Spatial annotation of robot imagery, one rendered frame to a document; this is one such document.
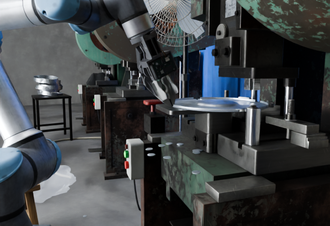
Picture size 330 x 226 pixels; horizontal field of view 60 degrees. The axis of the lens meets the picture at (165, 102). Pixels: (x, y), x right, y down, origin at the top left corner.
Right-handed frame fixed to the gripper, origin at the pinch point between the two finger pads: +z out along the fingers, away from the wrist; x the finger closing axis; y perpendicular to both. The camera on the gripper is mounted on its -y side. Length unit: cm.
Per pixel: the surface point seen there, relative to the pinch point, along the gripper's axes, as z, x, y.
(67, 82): 23, -17, -660
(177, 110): 0.9, -1.4, 7.5
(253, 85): 7.1, 25.0, 3.8
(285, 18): -13.4, 13.3, 35.9
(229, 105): 7.2, 13.2, 7.3
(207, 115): 7.4, 7.0, 5.2
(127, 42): -16, 29, -130
